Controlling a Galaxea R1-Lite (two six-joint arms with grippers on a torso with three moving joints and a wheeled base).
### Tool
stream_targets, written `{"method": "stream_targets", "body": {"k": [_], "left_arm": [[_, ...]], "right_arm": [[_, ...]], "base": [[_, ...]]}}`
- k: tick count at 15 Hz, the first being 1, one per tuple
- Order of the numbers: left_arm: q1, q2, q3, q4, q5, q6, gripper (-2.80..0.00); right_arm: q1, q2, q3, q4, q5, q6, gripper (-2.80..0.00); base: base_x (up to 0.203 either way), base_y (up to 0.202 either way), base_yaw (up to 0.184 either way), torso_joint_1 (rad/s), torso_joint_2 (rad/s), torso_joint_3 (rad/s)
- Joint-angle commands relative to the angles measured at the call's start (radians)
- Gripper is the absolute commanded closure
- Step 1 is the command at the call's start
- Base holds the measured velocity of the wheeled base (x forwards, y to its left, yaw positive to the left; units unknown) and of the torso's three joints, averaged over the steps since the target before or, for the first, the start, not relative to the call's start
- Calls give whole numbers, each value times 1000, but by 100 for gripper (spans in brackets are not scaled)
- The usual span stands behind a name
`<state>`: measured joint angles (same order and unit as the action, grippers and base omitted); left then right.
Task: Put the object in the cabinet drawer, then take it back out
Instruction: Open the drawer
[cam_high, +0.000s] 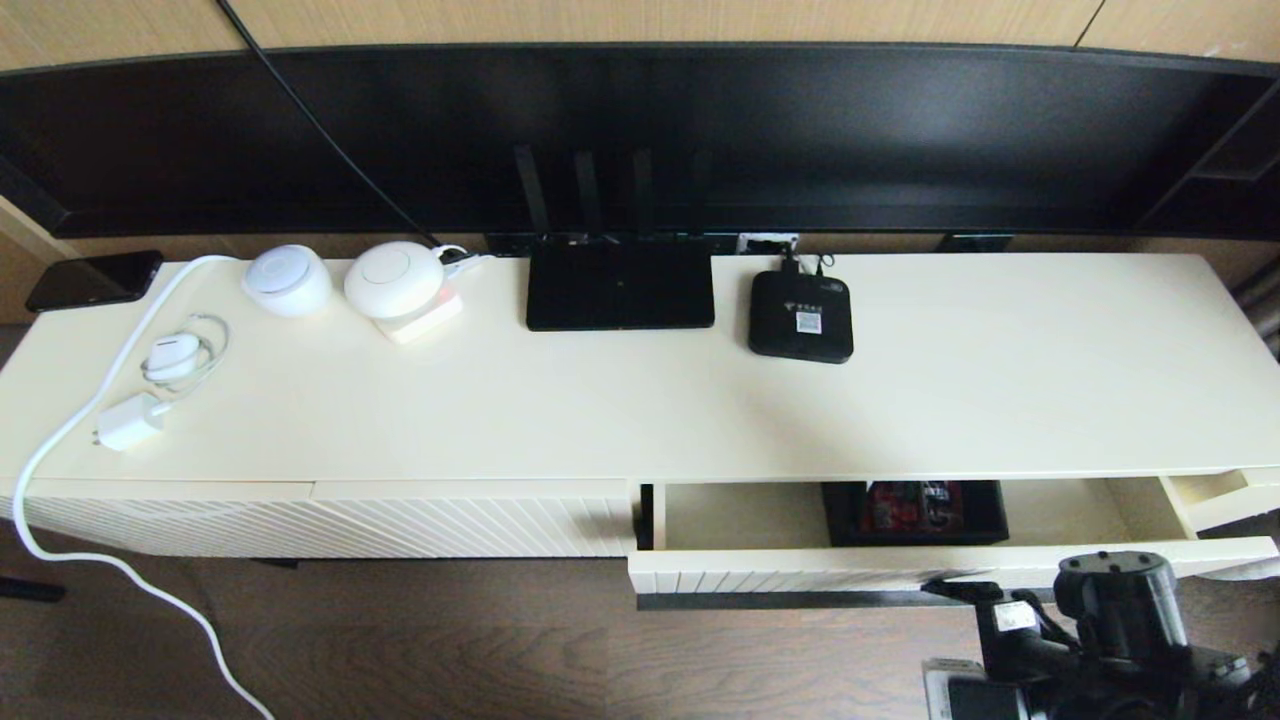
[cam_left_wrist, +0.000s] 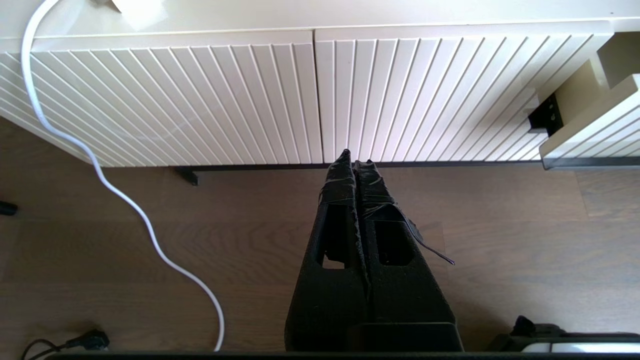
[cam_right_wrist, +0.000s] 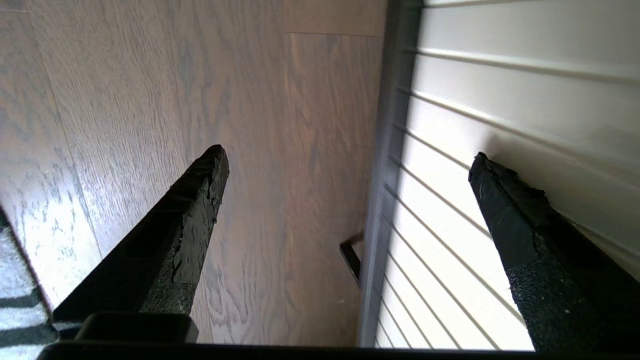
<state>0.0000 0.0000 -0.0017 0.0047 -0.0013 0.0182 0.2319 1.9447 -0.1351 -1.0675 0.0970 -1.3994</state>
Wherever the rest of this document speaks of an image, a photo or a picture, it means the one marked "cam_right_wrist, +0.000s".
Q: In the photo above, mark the cream ribbed drawer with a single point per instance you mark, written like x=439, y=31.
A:
x=475, y=100

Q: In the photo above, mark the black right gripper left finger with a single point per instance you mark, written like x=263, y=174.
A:
x=160, y=250

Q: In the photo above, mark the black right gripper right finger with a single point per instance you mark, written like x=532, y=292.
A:
x=560, y=285

